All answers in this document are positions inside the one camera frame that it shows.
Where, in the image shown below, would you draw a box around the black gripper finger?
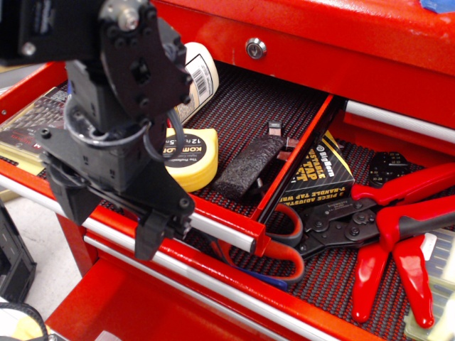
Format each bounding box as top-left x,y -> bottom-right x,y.
47,165 -> 101,224
134,212 -> 191,261

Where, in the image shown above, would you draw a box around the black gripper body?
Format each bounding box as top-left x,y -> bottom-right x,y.
39,120 -> 196,228

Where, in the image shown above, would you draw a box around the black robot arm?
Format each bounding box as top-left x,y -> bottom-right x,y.
1,1 -> 195,260

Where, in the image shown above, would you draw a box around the red upper small drawer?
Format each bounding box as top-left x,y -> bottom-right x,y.
186,62 -> 342,256

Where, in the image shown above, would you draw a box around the red wide middle drawer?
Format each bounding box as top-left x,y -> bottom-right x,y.
0,62 -> 455,341

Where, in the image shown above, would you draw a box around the yellow Komelon tape measure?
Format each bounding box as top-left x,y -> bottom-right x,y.
165,129 -> 218,193

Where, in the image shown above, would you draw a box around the drill bit set case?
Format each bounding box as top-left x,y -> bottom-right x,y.
1,82 -> 68,177

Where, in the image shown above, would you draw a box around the black box on floor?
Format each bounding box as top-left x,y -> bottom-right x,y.
1,201 -> 37,303

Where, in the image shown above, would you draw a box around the black textured block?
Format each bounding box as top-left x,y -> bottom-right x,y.
213,135 -> 286,200

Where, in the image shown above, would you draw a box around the white glue bottle red cap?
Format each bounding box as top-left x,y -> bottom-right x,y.
176,42 -> 219,124

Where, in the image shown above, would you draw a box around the blue flat tool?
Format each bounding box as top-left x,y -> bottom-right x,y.
235,266 -> 288,291

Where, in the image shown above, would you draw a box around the red grey scissors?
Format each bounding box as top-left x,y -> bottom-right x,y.
205,203 -> 304,286

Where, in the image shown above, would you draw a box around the yellow sponge object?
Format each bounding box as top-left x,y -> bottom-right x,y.
11,316 -> 44,340

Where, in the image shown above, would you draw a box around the small black usb dongle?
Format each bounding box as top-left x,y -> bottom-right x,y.
268,121 -> 282,137

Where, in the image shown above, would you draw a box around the silver round chest lock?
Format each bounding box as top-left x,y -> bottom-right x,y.
245,38 -> 267,60

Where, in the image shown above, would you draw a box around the black yellow tap wrench box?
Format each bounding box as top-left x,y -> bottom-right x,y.
280,131 -> 355,209

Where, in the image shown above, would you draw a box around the red tool chest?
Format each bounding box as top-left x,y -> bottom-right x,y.
0,0 -> 455,341

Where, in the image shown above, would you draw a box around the red black crimping tool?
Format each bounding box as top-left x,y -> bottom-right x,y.
296,163 -> 454,259

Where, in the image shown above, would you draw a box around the black crimper die plate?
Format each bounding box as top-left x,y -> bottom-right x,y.
368,151 -> 410,188

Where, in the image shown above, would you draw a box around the clear plastic bit case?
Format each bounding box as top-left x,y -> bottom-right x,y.
405,229 -> 454,341

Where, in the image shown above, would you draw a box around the blue tape piece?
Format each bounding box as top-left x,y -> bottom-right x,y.
419,0 -> 455,14

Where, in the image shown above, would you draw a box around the red handled pliers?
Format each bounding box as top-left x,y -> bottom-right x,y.
351,234 -> 435,330

